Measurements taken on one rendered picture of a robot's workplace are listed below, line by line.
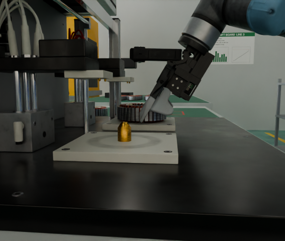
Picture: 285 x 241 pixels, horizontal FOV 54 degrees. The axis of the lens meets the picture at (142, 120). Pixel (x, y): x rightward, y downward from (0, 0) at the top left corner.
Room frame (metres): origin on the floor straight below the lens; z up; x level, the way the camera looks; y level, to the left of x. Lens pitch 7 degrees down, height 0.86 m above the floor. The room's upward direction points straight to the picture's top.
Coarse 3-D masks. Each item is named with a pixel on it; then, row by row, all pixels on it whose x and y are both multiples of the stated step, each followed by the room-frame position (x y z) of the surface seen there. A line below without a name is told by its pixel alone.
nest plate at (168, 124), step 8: (112, 120) 0.63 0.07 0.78; (120, 120) 0.63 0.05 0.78; (168, 120) 0.63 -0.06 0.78; (104, 128) 0.57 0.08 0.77; (112, 128) 0.57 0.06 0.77; (136, 128) 0.56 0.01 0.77; (144, 128) 0.56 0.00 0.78; (152, 128) 0.56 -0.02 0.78; (160, 128) 0.56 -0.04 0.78; (168, 128) 0.55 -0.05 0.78
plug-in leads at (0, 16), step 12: (0, 12) 0.39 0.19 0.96; (24, 12) 0.38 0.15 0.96; (0, 24) 0.40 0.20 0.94; (24, 24) 0.38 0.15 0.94; (36, 24) 0.41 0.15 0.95; (0, 36) 0.40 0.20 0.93; (12, 36) 0.39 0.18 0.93; (24, 36) 0.38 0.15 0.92; (36, 36) 0.40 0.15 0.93; (0, 48) 0.39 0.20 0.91; (12, 48) 0.39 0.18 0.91; (24, 48) 0.38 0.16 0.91; (36, 48) 0.40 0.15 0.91
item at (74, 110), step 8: (64, 104) 0.62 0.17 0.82; (72, 104) 0.61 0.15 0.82; (80, 104) 0.61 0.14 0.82; (88, 104) 0.63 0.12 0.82; (64, 112) 0.62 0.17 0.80; (72, 112) 0.61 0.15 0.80; (80, 112) 0.61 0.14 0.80; (88, 112) 0.63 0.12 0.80; (72, 120) 0.61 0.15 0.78; (80, 120) 0.61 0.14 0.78
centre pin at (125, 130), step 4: (120, 124) 0.39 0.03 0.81; (124, 124) 0.39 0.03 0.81; (128, 124) 0.39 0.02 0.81; (120, 128) 0.39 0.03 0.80; (124, 128) 0.39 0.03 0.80; (128, 128) 0.39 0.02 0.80; (120, 132) 0.39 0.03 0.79; (124, 132) 0.39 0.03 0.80; (128, 132) 0.39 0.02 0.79; (120, 136) 0.39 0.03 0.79; (124, 136) 0.38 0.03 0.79; (128, 136) 0.39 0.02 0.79; (120, 140) 0.39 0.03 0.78; (124, 140) 0.39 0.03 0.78; (128, 140) 0.39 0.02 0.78
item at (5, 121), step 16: (0, 112) 0.38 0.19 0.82; (16, 112) 0.38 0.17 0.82; (32, 112) 0.38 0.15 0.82; (48, 112) 0.42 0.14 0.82; (0, 128) 0.37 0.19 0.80; (32, 128) 0.37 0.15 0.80; (48, 128) 0.42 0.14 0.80; (0, 144) 0.37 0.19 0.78; (32, 144) 0.37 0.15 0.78; (48, 144) 0.42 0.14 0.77
